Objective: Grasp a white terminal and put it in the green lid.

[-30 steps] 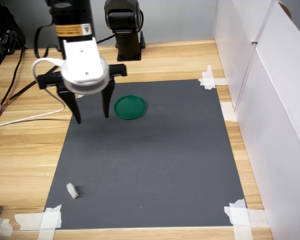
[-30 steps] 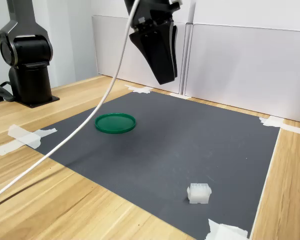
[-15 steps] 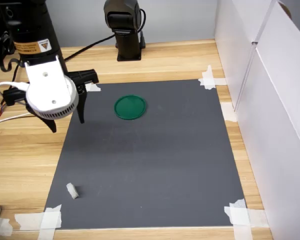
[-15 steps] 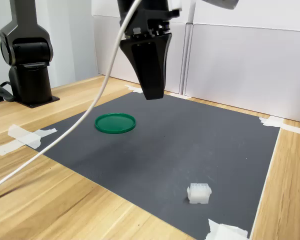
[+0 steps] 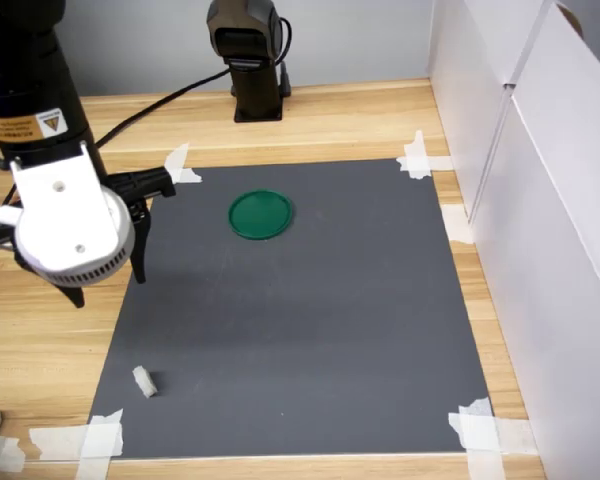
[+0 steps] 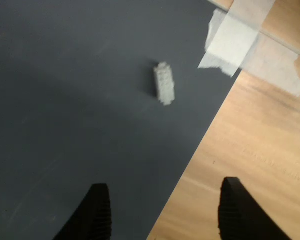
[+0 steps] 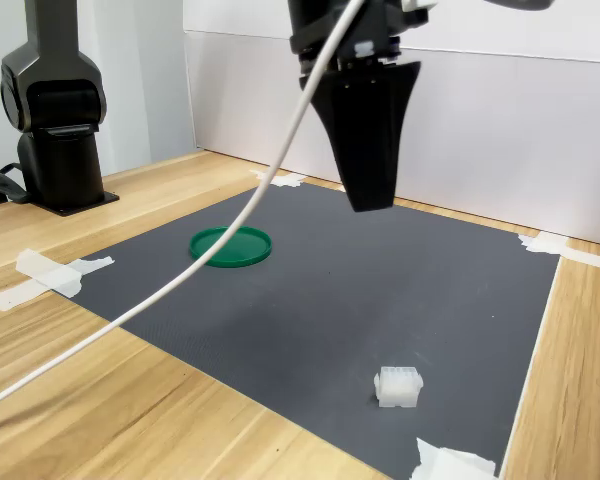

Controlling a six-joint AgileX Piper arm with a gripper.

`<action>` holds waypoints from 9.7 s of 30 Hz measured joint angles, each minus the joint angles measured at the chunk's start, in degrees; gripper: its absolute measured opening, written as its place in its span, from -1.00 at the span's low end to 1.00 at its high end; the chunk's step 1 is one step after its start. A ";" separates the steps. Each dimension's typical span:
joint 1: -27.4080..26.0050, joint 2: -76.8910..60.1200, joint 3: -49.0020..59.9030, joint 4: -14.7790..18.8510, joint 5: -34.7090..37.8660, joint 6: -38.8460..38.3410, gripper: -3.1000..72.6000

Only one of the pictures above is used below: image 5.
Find white tape corner piece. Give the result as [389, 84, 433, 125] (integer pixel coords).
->
[396, 129, 454, 181]
[28, 408, 125, 480]
[163, 143, 204, 185]
[447, 397, 539, 480]

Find white tape edge piece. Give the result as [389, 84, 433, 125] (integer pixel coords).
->
[439, 203, 476, 245]

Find white tape on bracket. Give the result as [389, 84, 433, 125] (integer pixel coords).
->
[0, 432, 27, 474]

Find round green lid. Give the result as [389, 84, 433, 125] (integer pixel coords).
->
[228, 189, 297, 242]

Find thin black cable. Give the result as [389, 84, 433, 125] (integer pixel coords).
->
[274, 16, 295, 100]

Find small white plastic terminal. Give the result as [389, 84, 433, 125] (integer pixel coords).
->
[132, 365, 159, 399]

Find thick black cable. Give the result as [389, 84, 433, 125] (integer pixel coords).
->
[86, 67, 232, 152]

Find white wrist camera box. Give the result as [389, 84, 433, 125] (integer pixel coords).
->
[9, 142, 137, 289]

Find white partition panel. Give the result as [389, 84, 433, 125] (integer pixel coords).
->
[426, 0, 556, 224]
[469, 2, 600, 480]

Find dark grey mat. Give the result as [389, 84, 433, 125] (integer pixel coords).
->
[88, 158, 494, 459]

